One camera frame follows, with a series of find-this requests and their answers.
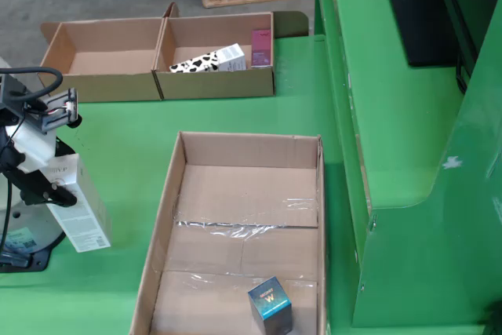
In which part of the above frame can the black power cable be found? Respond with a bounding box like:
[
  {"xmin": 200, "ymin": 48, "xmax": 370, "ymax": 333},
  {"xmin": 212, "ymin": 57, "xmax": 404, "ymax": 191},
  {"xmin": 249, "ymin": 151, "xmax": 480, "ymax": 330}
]
[{"xmin": 0, "ymin": 181, "xmax": 13, "ymax": 257}]

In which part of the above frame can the black cable loop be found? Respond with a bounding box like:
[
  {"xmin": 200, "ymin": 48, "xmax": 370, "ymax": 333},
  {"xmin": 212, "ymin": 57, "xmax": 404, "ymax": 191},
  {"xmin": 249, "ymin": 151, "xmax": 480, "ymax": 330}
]
[{"xmin": 454, "ymin": 54, "xmax": 471, "ymax": 95}]

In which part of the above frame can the pink product box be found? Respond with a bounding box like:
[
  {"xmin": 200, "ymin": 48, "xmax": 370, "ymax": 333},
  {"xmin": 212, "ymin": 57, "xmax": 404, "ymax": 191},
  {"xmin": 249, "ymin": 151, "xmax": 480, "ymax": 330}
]
[{"xmin": 249, "ymin": 28, "xmax": 273, "ymax": 68}]

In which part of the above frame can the tall white product box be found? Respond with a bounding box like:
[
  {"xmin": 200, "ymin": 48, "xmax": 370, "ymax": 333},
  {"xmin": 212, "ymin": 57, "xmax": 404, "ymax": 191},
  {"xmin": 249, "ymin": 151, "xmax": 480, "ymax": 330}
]
[{"xmin": 41, "ymin": 153, "xmax": 113, "ymax": 253}]

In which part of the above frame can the cardboard box with olive flap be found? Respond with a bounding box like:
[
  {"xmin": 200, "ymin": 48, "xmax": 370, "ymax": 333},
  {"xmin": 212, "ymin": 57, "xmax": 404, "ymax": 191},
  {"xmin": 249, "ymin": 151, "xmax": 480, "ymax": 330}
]
[{"xmin": 151, "ymin": 2, "xmax": 310, "ymax": 100}]

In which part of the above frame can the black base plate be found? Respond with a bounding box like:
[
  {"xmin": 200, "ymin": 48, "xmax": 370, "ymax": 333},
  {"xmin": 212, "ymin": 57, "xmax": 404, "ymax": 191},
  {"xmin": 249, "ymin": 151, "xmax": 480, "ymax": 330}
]
[{"xmin": 0, "ymin": 228, "xmax": 75, "ymax": 273}]

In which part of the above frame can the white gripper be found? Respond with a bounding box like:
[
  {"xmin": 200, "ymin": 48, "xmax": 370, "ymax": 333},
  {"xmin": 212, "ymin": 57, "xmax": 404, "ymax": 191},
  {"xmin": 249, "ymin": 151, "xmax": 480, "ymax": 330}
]
[{"xmin": 0, "ymin": 121, "xmax": 78, "ymax": 207}]

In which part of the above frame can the black flat monitor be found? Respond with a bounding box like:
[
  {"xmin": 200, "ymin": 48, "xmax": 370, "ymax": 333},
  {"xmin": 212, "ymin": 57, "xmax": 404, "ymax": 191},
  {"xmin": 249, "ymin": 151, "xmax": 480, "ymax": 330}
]
[{"xmin": 378, "ymin": 0, "xmax": 479, "ymax": 68}]

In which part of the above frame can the blue box with W print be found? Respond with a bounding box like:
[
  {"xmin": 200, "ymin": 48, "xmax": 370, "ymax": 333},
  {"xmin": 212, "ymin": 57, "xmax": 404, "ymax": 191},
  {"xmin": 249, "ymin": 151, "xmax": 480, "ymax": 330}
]
[{"xmin": 246, "ymin": 275, "xmax": 293, "ymax": 335}]

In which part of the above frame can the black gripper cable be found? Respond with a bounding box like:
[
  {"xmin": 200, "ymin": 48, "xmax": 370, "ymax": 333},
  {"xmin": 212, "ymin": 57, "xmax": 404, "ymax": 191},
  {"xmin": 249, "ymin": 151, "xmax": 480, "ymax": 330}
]
[{"xmin": 0, "ymin": 67, "xmax": 64, "ymax": 107}]

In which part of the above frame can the cow print carton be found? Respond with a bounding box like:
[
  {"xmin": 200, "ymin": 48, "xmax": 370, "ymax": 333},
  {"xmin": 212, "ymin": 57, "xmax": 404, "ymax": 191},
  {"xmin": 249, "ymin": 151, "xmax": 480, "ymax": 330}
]
[{"xmin": 169, "ymin": 43, "xmax": 247, "ymax": 74}]

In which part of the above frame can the large shallow cardboard tray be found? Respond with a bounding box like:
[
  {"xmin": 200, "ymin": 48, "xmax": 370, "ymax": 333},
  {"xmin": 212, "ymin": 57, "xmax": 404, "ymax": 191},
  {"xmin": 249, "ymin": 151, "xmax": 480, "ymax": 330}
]
[{"xmin": 129, "ymin": 131, "xmax": 327, "ymax": 335}]

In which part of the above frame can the empty cardboard box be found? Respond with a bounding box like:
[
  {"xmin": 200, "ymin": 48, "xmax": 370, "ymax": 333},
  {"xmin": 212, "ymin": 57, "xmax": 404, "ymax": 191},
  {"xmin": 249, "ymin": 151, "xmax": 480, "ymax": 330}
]
[{"xmin": 40, "ymin": 16, "xmax": 166, "ymax": 104}]

